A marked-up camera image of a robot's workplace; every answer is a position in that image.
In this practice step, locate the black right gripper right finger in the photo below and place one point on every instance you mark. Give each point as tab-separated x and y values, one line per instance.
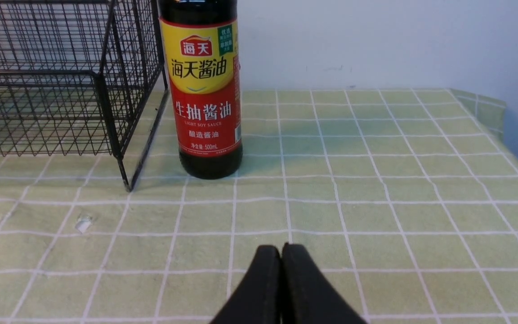
307	297

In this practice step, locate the black wire mesh shelf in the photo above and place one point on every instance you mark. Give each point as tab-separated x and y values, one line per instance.
76	76

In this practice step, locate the red label soy sauce bottle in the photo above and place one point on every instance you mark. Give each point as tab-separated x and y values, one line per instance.
202	56

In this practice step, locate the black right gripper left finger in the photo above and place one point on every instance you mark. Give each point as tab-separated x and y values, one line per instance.
256	299

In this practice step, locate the green checkered tablecloth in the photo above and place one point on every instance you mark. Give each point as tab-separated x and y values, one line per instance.
406	199

